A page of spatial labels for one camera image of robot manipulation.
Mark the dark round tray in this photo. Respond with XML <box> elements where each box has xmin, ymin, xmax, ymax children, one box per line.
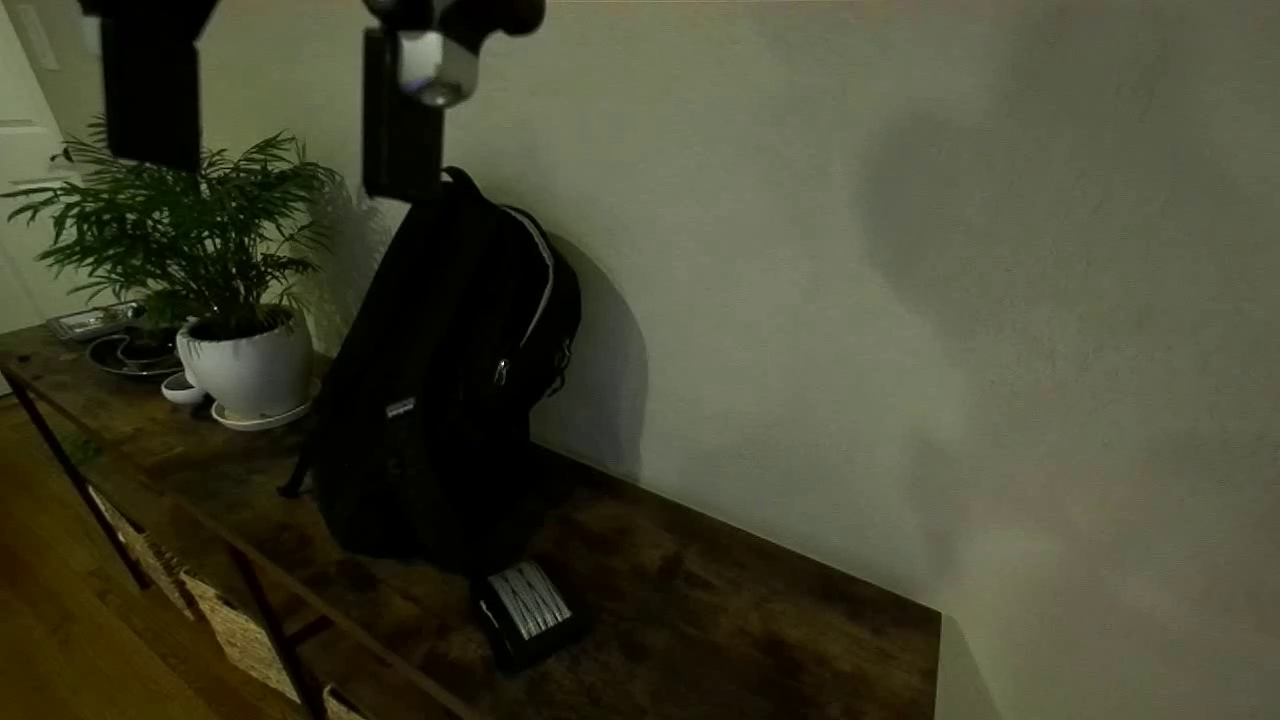
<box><xmin>90</xmin><ymin>334</ymin><xmax>181</xmax><ymax>380</ymax></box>

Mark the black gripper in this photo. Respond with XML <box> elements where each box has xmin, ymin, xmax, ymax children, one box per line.
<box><xmin>362</xmin><ymin>27</ymin><xmax>440</xmax><ymax>199</ymax></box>

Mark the green potted plant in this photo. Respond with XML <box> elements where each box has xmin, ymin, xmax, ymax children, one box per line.
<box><xmin>6</xmin><ymin>131</ymin><xmax>340</xmax><ymax>324</ymax></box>

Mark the black backpack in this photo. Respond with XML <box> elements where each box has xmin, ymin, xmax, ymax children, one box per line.
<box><xmin>283</xmin><ymin>169</ymin><xmax>579</xmax><ymax>575</ymax></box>

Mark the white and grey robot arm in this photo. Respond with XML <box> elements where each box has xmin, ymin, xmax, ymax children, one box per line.
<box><xmin>362</xmin><ymin>0</ymin><xmax>548</xmax><ymax>199</ymax></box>

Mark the white saucer under pot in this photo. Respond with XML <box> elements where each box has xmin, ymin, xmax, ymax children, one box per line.
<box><xmin>208</xmin><ymin>402</ymin><xmax>311</xmax><ymax>431</ymax></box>

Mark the dark wooden console table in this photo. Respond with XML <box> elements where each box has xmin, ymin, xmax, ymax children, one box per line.
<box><xmin>0</xmin><ymin>329</ymin><xmax>940</xmax><ymax>720</ymax></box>

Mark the white plant pot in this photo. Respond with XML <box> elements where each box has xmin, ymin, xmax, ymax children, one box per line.
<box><xmin>177</xmin><ymin>312</ymin><xmax>311</xmax><ymax>416</ymax></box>

